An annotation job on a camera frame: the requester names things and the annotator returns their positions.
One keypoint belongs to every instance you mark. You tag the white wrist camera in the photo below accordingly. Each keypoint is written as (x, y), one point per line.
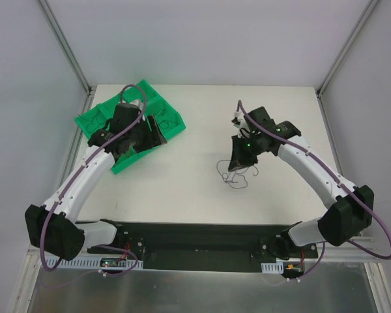
(139, 103)
(239, 121)

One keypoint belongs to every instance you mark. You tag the left white cable duct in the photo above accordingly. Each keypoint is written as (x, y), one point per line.
(112, 264)

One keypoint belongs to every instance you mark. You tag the right white cable duct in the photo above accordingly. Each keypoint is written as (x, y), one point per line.
(272, 268)

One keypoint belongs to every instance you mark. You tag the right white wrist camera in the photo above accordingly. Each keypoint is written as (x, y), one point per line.
(239, 121)

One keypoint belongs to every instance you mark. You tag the left aluminium frame post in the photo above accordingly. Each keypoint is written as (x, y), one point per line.
(63, 43)

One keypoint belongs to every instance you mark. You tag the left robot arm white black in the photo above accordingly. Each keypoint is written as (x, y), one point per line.
(52, 226)

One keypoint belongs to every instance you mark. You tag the green compartment tray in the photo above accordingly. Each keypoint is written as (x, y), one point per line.
(167, 117)

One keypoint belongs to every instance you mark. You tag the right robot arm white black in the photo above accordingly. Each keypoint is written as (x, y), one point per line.
(348, 207)

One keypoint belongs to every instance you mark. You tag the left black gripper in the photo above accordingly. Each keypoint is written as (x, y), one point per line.
(146, 135)

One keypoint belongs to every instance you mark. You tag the aluminium frame post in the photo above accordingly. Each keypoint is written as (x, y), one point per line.
(361, 23)
(63, 43)

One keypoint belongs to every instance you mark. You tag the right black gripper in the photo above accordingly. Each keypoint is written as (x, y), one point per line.
(242, 149)

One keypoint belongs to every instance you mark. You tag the white cable duct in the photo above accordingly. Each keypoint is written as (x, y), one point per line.
(272, 268)
(112, 264)

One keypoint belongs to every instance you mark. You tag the right aluminium frame post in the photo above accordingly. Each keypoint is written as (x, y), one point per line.
(361, 23)

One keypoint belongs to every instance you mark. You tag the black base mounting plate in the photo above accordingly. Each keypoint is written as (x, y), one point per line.
(196, 247)

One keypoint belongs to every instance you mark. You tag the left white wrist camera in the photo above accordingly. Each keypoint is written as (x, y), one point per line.
(139, 103)

